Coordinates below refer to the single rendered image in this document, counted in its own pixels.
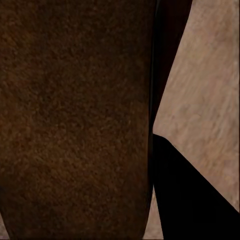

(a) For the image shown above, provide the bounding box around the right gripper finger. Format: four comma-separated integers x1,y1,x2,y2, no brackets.
152,134,240,240

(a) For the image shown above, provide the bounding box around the sandal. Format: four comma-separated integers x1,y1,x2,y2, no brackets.
0,0,193,240

